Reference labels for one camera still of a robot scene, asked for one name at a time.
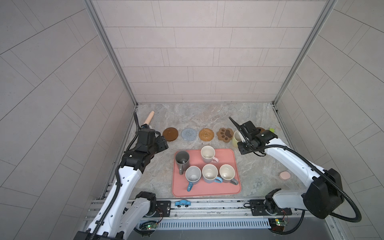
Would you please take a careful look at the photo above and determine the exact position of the dark wooden coaster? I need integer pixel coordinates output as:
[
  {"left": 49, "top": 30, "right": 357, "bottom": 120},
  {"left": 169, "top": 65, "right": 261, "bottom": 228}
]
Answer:
[
  {"left": 163, "top": 127, "right": 179, "bottom": 142},
  {"left": 257, "top": 127, "right": 265, "bottom": 133}
]

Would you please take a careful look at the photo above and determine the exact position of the cork paw coaster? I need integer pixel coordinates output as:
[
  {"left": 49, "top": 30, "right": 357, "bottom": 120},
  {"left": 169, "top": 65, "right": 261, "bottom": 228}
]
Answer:
[{"left": 216, "top": 128, "right": 234, "bottom": 143}]

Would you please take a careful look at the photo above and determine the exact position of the blue woven coaster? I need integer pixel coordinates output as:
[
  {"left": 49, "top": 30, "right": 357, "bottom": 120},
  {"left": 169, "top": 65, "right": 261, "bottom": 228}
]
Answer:
[{"left": 181, "top": 128, "right": 197, "bottom": 142}]

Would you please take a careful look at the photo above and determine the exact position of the teal handled mug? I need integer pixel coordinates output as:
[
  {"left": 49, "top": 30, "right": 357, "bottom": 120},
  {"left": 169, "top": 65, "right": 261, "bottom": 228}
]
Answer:
[{"left": 219, "top": 164, "right": 239, "bottom": 186}]

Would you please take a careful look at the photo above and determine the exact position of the white mug pink handle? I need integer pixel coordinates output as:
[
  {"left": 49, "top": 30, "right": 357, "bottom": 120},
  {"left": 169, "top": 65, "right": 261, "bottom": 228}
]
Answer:
[{"left": 201, "top": 146, "right": 219, "bottom": 164}]

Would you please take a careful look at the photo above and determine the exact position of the rattan woven coaster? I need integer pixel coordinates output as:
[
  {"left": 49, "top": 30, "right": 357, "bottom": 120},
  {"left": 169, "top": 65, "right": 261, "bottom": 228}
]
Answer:
[{"left": 199, "top": 128, "right": 215, "bottom": 142}]

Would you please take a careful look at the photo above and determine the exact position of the green mug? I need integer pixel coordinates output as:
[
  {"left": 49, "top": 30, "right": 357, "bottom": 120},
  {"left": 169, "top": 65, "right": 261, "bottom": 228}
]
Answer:
[{"left": 232, "top": 130, "right": 245, "bottom": 148}]

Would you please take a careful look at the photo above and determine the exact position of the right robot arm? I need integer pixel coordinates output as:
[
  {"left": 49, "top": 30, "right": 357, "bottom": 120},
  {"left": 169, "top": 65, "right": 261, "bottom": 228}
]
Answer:
[{"left": 232, "top": 120, "right": 362, "bottom": 223}]

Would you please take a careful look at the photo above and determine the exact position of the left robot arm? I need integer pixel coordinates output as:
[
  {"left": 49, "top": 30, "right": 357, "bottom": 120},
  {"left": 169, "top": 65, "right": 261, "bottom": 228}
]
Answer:
[{"left": 74, "top": 112, "right": 168, "bottom": 240}]

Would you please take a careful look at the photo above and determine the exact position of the beige wooden pestle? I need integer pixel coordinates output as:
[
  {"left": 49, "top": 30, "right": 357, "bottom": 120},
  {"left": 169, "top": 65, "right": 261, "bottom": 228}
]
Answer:
[{"left": 144, "top": 111, "right": 155, "bottom": 125}]

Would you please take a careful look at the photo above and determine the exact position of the pink silicone tray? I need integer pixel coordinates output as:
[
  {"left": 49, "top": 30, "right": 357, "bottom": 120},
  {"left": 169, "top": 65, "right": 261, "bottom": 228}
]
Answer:
[{"left": 171, "top": 149, "right": 242, "bottom": 198}]

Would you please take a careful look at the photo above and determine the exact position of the grey metal mug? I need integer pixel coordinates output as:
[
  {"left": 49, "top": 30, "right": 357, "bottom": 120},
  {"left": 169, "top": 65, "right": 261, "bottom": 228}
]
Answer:
[{"left": 175, "top": 151, "right": 190, "bottom": 175}]

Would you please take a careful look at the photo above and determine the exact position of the pink round disc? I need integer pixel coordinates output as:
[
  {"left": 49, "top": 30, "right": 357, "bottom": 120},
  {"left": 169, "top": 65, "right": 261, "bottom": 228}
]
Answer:
[{"left": 279, "top": 171, "right": 291, "bottom": 181}]

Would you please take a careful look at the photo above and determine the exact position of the blue toy car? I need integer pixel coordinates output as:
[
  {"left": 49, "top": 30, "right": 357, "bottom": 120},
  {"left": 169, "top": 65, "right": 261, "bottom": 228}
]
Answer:
[{"left": 175, "top": 200, "right": 191, "bottom": 208}]

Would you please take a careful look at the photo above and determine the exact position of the left circuit board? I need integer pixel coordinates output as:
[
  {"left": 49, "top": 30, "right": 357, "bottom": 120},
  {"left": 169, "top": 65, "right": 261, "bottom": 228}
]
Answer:
[{"left": 140, "top": 221, "right": 158, "bottom": 231}]

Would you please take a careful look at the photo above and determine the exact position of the circuit board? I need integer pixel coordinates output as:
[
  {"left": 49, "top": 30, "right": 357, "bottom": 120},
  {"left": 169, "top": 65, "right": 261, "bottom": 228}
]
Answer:
[
  {"left": 140, "top": 221, "right": 158, "bottom": 231},
  {"left": 268, "top": 219, "right": 289, "bottom": 233}
]

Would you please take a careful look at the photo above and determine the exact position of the right circuit board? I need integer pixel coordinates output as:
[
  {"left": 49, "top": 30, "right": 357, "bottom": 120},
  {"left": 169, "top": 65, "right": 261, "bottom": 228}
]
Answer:
[{"left": 268, "top": 219, "right": 289, "bottom": 233}]

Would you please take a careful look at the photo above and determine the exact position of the blue handled mug left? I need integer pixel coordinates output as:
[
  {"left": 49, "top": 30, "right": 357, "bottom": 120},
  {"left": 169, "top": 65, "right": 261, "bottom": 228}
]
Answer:
[{"left": 185, "top": 166, "right": 202, "bottom": 192}]

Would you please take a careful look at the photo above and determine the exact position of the light blue handled mug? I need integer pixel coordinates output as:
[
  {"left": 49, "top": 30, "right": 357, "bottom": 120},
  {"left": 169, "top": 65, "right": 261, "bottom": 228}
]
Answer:
[{"left": 202, "top": 164, "right": 223, "bottom": 184}]

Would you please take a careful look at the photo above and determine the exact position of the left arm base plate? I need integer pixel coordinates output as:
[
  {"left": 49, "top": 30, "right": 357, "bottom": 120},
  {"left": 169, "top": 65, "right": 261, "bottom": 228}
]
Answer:
[{"left": 145, "top": 201, "right": 171, "bottom": 218}]

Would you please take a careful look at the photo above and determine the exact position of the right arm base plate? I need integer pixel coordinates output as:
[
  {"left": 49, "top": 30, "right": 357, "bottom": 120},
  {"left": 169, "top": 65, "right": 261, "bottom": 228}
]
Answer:
[{"left": 244, "top": 200, "right": 292, "bottom": 216}]

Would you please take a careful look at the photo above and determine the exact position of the aluminium rail frame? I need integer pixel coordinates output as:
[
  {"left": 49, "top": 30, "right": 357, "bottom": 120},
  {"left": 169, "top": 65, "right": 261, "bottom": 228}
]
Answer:
[{"left": 70, "top": 195, "right": 346, "bottom": 240}]

